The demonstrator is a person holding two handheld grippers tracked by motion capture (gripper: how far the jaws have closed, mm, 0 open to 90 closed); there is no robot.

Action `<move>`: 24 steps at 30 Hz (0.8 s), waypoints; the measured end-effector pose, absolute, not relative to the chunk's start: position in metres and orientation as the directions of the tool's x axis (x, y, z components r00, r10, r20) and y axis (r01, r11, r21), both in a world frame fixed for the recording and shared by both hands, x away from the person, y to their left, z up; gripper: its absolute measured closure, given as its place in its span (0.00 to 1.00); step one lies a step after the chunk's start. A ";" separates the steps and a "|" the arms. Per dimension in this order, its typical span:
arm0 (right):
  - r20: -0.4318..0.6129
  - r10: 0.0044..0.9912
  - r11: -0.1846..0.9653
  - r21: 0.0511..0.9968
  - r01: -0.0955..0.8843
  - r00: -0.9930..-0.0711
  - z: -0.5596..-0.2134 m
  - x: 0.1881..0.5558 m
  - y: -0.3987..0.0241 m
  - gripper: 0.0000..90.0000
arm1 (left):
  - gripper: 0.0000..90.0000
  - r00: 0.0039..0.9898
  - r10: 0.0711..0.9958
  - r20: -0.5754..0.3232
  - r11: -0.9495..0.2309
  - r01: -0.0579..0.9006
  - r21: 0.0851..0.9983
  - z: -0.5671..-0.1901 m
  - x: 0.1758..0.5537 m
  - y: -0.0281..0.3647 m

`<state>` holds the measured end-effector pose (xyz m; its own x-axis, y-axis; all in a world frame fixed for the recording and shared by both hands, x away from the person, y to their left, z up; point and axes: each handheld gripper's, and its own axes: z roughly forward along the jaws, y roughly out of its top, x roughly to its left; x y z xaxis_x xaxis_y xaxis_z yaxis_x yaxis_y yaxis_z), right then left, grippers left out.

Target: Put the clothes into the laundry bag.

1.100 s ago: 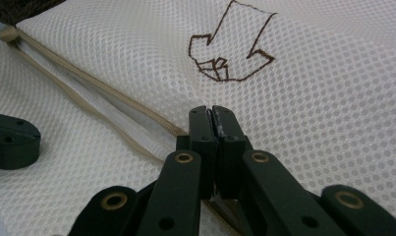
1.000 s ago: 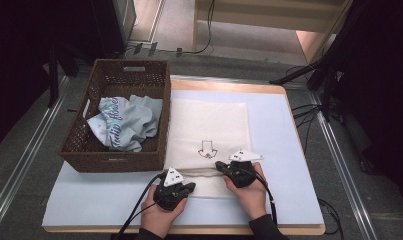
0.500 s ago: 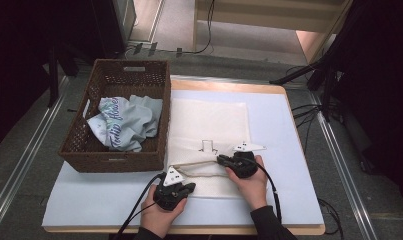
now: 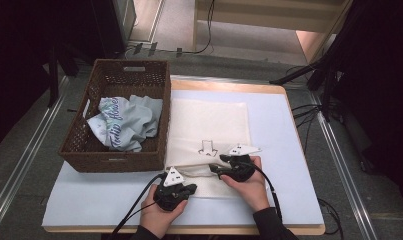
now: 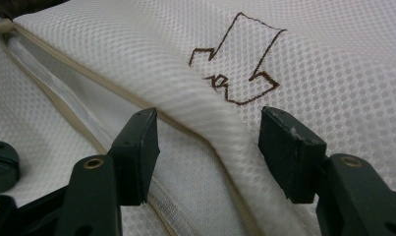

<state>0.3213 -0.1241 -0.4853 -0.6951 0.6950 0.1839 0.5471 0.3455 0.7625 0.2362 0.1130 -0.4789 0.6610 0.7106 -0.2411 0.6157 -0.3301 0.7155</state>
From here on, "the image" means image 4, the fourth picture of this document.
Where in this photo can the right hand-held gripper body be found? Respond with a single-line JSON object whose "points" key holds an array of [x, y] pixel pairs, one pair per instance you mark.
{"points": [[242, 168]]}

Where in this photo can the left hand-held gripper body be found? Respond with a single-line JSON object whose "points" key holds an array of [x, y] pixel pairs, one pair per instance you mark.
{"points": [[170, 196]]}

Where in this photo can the white mesh laundry bag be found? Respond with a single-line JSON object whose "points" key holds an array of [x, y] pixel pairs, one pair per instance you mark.
{"points": [[205, 123]]}

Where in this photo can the light blue printed t-shirt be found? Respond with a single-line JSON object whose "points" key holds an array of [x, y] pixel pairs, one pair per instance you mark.
{"points": [[129, 123]]}

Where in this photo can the brown wicker basket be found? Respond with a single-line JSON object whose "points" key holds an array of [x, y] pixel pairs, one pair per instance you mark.
{"points": [[122, 75]]}

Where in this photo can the person's left hand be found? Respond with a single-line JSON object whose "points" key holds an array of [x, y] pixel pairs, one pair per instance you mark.
{"points": [[159, 220]]}

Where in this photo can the person's right hand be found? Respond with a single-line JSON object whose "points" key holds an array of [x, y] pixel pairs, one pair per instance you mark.
{"points": [[252, 193]]}

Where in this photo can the wooden table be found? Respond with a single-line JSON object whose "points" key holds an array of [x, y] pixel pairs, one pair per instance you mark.
{"points": [[222, 87]]}

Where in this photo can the grey tape strip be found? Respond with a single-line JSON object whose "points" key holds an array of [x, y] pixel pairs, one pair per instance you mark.
{"points": [[179, 52], [138, 48], [153, 48]]}

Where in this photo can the black tripod stand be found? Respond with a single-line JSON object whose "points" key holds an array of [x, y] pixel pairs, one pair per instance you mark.
{"points": [[327, 66]]}

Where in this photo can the black stand leg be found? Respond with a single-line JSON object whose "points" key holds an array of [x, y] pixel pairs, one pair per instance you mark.
{"points": [[53, 76]]}

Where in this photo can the grey cabinet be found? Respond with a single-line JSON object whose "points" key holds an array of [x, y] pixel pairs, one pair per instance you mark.
{"points": [[125, 20]]}

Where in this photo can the metal floor rail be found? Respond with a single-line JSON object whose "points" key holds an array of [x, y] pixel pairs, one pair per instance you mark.
{"points": [[335, 160], [25, 156]]}

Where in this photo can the beige wooden shelf frame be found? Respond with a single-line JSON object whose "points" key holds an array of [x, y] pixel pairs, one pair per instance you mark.
{"points": [[265, 20]]}

